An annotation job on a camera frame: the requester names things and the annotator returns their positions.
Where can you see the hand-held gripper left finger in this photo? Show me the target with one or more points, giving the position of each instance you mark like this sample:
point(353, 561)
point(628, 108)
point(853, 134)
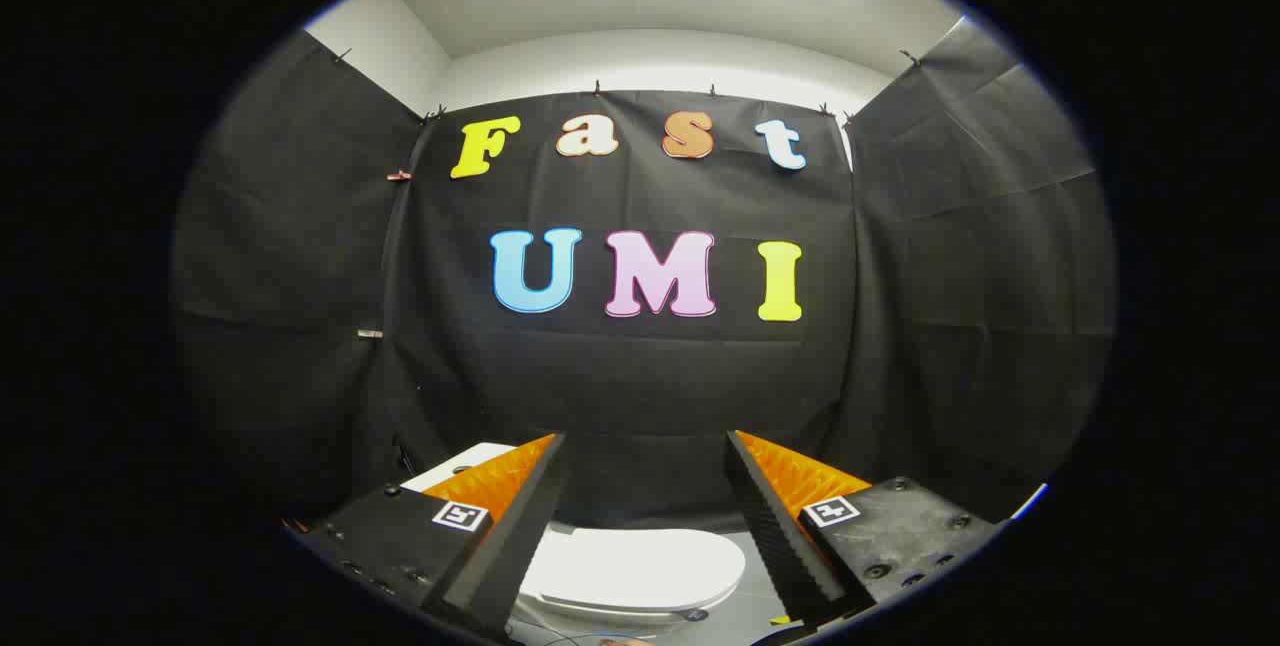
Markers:
point(520, 536)

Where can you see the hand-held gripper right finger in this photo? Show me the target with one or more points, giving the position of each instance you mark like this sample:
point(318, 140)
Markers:
point(775, 536)

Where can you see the white toilet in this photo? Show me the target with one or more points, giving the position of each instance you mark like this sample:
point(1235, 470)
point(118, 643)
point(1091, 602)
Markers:
point(455, 466)

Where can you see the white toilet lid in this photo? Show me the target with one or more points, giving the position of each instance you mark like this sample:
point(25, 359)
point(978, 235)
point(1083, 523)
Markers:
point(640, 566)

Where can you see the black backdrop cloth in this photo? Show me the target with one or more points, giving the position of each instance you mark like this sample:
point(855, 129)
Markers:
point(640, 376)

